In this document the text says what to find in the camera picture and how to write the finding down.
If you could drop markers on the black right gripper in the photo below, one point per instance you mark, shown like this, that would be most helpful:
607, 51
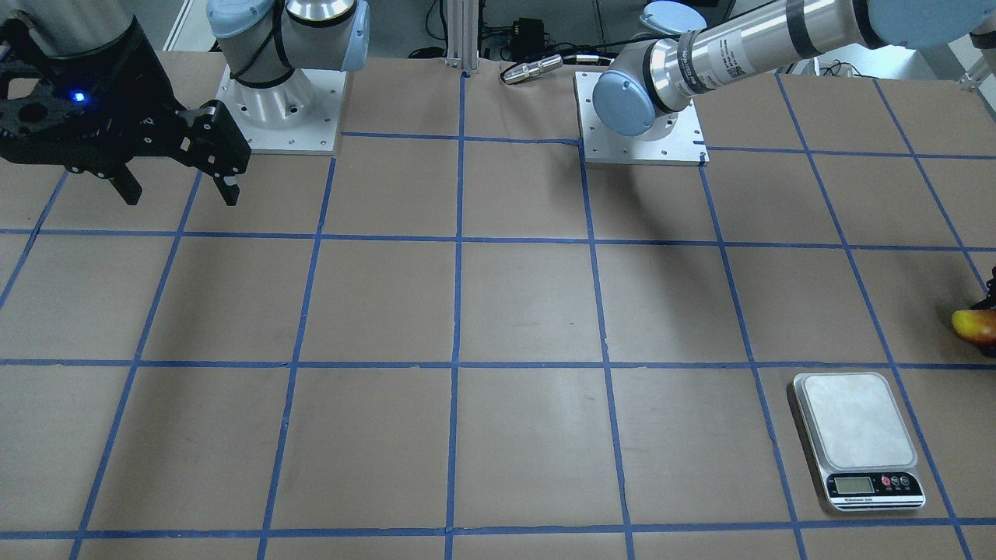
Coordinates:
148, 93

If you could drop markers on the red yellow mango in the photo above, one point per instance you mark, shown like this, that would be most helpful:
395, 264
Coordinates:
975, 326

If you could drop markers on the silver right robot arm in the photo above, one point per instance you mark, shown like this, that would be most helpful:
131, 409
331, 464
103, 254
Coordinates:
263, 41

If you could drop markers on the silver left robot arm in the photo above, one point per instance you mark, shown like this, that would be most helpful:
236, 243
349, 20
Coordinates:
652, 78

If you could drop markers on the silver cylindrical metal connector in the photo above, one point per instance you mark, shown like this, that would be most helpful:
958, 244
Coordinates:
528, 70

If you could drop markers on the black power adapter box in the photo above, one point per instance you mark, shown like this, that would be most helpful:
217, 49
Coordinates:
527, 32

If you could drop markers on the silver digital kitchen scale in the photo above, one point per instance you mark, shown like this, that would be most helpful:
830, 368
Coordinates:
863, 458

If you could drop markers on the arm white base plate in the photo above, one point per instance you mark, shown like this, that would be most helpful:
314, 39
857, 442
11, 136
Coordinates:
673, 140
288, 128

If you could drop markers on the aluminium profile post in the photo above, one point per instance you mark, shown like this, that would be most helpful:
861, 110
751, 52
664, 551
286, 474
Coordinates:
462, 35

